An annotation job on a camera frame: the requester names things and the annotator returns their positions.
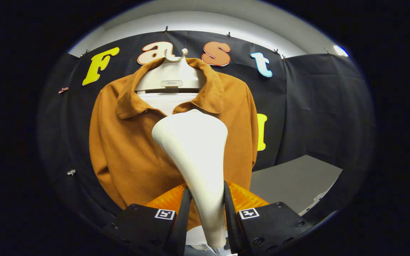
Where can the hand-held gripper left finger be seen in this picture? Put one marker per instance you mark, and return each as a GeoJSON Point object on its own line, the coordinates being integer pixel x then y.
{"type": "Point", "coordinates": [183, 227]}

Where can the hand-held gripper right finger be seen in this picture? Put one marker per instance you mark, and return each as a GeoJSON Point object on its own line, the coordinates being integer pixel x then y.
{"type": "Point", "coordinates": [230, 224]}

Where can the white garment steamer head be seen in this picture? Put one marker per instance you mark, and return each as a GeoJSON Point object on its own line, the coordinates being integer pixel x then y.
{"type": "Point", "coordinates": [194, 149]}

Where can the orange-brown button shirt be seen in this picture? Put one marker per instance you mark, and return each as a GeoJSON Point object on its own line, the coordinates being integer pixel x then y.
{"type": "Point", "coordinates": [126, 153]}

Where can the white garment form stand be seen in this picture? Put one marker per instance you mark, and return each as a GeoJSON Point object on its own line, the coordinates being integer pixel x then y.
{"type": "Point", "coordinates": [169, 73]}

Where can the grey side table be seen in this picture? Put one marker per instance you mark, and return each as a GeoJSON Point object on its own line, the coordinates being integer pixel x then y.
{"type": "Point", "coordinates": [294, 181]}

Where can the white cloth clip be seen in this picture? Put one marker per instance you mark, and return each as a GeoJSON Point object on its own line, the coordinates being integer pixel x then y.
{"type": "Point", "coordinates": [71, 172]}

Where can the black backdrop cloth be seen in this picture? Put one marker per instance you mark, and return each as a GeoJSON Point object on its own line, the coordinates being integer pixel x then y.
{"type": "Point", "coordinates": [315, 106]}

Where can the pink cloth clip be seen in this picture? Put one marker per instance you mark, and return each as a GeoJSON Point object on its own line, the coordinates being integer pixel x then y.
{"type": "Point", "coordinates": [63, 90]}

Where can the row of black cloth clips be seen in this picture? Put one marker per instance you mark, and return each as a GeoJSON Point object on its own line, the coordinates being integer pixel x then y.
{"type": "Point", "coordinates": [166, 29]}

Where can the small ceiling light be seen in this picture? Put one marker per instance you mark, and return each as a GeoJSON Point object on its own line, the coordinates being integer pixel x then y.
{"type": "Point", "coordinates": [341, 51]}

